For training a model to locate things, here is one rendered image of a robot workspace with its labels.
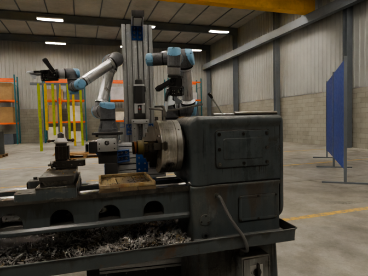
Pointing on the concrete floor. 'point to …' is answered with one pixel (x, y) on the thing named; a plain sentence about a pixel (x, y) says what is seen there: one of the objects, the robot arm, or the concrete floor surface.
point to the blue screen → (337, 121)
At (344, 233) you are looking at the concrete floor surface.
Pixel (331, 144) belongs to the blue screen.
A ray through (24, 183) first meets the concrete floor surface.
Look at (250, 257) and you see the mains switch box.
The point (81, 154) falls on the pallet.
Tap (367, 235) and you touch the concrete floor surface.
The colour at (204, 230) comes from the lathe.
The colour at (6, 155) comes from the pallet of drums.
